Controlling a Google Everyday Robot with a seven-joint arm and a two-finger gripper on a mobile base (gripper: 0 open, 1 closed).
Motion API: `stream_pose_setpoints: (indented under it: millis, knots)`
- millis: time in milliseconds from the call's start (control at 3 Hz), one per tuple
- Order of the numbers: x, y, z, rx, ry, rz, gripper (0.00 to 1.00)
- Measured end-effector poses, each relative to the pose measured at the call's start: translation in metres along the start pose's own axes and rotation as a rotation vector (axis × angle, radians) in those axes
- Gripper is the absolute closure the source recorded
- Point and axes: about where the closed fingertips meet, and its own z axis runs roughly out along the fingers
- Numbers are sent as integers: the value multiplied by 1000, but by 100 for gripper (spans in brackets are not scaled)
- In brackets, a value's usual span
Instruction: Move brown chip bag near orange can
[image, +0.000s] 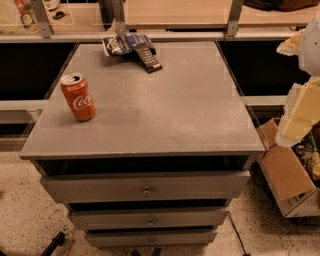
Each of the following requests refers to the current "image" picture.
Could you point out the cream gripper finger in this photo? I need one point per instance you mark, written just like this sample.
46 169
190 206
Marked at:
301 113
290 46

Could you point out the dark blue chip bag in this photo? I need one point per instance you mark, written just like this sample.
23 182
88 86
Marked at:
121 45

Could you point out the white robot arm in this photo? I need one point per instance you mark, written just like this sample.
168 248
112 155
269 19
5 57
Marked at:
309 50

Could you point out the cardboard box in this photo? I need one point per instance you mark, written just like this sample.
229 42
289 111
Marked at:
295 193

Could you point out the grey drawer cabinet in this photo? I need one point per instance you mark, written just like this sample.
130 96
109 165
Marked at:
186 117

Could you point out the dark snack bar wrapper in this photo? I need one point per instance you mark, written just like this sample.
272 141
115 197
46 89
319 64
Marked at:
148 60

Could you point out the top grey drawer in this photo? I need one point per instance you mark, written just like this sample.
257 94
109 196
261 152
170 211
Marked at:
145 186

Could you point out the grey drawer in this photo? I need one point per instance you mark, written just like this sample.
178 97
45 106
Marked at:
148 218
151 238
145 186

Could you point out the red Coca-Cola can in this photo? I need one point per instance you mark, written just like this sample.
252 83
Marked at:
76 92

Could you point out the bottom grey drawer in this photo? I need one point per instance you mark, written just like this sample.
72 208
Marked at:
151 238

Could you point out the middle grey drawer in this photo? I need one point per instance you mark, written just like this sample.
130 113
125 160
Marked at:
148 218

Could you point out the black object on floor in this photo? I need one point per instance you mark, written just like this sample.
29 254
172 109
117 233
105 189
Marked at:
57 241

